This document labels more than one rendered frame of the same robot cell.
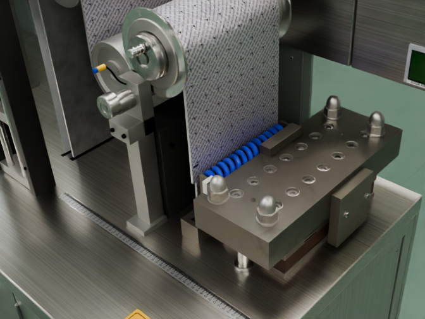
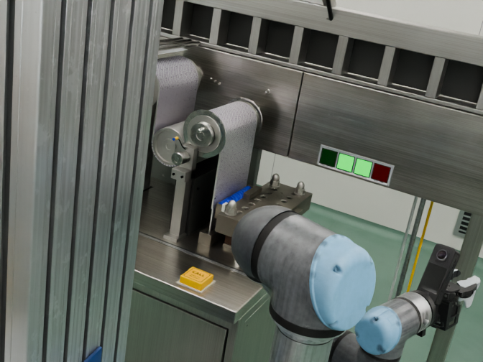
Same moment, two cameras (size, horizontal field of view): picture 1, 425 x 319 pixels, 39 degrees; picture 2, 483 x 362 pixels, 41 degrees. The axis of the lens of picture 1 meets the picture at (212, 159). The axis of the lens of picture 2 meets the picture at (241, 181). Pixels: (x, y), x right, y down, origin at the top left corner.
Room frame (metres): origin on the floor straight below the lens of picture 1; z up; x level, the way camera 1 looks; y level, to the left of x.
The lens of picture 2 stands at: (-0.93, 0.65, 1.83)
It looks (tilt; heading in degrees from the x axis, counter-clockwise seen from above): 21 degrees down; 338
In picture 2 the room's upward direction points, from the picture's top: 9 degrees clockwise
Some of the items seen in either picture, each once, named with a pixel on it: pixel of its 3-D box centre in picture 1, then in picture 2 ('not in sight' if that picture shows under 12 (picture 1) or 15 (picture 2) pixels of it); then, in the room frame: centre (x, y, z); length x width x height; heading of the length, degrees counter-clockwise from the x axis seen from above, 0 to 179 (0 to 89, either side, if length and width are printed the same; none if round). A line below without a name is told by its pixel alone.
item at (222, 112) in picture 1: (235, 110); (233, 172); (0.91, -0.05, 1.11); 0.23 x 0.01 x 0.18; 135
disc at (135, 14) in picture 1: (153, 53); (204, 133); (0.87, 0.08, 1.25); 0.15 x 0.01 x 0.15; 45
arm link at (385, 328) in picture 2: not in sight; (387, 327); (-0.09, 0.00, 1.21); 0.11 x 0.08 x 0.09; 116
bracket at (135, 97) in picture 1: (136, 159); (180, 193); (0.87, 0.13, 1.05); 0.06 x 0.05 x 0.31; 135
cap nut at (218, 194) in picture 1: (217, 187); (231, 207); (0.77, -0.01, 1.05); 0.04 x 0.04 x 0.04
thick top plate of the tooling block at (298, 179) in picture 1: (303, 175); (267, 210); (0.86, -0.16, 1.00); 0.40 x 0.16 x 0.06; 135
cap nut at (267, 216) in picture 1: (267, 207); not in sight; (0.71, -0.08, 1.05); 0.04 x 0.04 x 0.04
